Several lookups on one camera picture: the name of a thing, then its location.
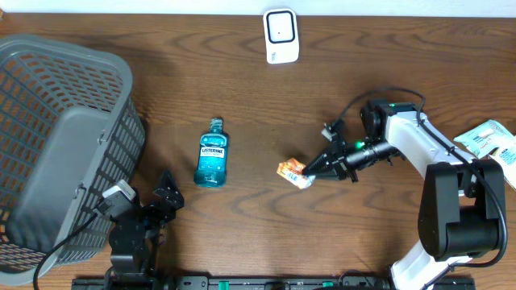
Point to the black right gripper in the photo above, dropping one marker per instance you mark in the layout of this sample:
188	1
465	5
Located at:
337	164

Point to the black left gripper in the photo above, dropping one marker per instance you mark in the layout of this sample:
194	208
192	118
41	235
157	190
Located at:
172	199

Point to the orange tissue pack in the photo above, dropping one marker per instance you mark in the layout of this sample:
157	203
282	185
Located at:
291	170

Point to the blue Listerine mouthwash bottle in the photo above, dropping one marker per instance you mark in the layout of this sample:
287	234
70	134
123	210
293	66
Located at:
212	159

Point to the teal wet wipes pack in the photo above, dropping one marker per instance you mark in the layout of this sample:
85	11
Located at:
486	137

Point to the yellow snack bag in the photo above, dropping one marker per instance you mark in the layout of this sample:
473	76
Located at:
504	155

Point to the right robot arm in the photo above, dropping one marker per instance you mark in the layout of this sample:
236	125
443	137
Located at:
462	212

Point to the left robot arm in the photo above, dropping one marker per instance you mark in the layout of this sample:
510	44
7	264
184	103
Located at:
136	235

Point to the grey plastic shopping basket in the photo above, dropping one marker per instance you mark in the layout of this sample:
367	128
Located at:
69	131

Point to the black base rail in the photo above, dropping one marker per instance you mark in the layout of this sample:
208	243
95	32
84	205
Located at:
205	283

